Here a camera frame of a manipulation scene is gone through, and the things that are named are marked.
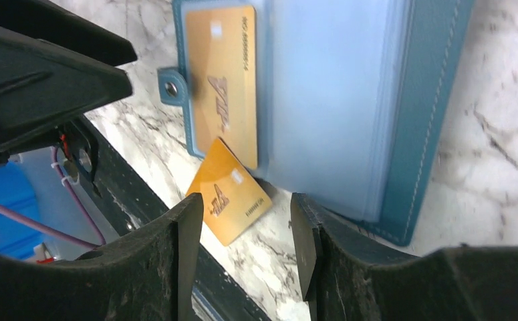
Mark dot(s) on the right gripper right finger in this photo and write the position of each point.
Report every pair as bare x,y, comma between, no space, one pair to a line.
345,275

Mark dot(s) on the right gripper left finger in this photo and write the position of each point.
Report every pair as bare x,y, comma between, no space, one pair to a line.
147,274

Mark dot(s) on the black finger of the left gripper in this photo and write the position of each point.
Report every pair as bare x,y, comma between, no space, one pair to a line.
54,66

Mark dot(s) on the gold credit card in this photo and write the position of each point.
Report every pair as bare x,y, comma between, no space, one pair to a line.
221,60
233,200

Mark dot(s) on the blue card holder wallet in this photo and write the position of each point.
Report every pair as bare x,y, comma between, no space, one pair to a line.
351,97

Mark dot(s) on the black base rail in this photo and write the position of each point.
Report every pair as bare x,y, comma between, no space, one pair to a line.
128,204

